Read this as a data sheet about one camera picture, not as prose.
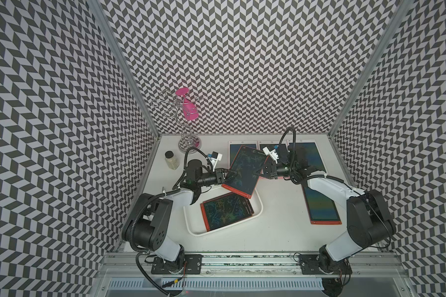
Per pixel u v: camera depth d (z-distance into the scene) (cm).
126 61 87
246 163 80
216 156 79
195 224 84
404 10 66
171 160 97
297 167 69
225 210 87
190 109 105
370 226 45
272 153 77
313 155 110
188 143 133
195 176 70
